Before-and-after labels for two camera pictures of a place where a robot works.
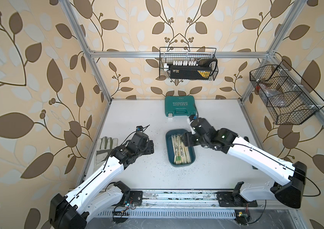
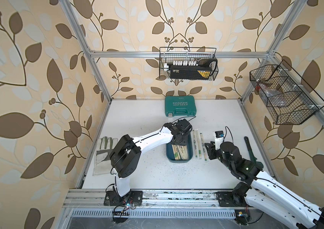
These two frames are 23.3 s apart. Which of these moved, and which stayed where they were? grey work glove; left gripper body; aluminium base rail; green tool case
Moved: left gripper body
Stayed: aluminium base rail; grey work glove; green tool case
